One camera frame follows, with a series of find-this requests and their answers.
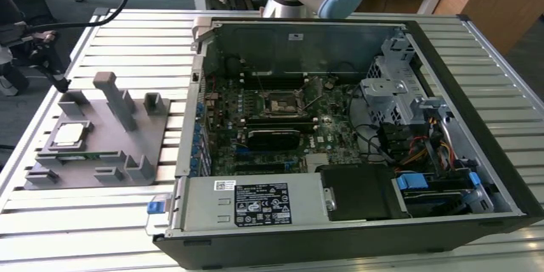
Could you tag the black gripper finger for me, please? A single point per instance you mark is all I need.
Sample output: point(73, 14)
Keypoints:
point(58, 77)

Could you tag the silver CPU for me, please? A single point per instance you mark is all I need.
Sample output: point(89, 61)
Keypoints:
point(70, 135)

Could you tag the CPU socket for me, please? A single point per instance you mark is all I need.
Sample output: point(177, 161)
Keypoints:
point(278, 104)

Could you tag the white furniture foot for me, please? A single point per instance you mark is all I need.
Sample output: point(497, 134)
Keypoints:
point(6, 85)

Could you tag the green RAM stick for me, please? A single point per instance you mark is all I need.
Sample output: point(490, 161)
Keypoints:
point(79, 156)

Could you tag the grey parts rack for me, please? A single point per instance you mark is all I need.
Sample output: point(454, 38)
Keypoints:
point(127, 144)

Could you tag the blue plastic latch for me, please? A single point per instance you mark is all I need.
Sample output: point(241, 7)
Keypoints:
point(155, 207)

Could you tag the locking lever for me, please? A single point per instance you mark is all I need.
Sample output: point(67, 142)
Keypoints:
point(313, 101)
point(261, 82)

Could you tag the black RAM slot bank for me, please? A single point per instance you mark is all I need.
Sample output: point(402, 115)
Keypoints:
point(281, 124)
point(274, 78)

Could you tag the silver power supply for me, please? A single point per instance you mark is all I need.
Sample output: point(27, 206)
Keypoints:
point(201, 202)

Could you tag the black graphics card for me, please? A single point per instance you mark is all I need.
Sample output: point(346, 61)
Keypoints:
point(273, 139)

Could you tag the black expansion slot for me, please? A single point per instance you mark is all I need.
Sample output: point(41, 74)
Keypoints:
point(259, 167)

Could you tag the coin cell battery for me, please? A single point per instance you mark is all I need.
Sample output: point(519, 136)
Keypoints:
point(329, 84)

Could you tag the silver chipset heatsink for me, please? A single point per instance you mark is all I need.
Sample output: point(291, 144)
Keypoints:
point(317, 160)

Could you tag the green motherboard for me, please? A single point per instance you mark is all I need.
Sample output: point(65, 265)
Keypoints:
point(331, 132)

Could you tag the silver disk bay cage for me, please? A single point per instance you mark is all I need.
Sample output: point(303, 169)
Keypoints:
point(383, 106)

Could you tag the black PC case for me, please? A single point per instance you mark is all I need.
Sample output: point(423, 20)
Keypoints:
point(298, 246)

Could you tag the black plastic shroud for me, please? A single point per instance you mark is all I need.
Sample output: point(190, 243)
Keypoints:
point(362, 192)

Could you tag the blue disk carrier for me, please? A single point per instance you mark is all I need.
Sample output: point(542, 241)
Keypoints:
point(413, 184)

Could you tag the black disk drive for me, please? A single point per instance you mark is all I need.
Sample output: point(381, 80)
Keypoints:
point(434, 205)

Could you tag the blue plastic clip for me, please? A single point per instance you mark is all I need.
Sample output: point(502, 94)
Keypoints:
point(474, 179)

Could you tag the wooden cabinet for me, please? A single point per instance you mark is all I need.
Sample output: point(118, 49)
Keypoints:
point(502, 4)

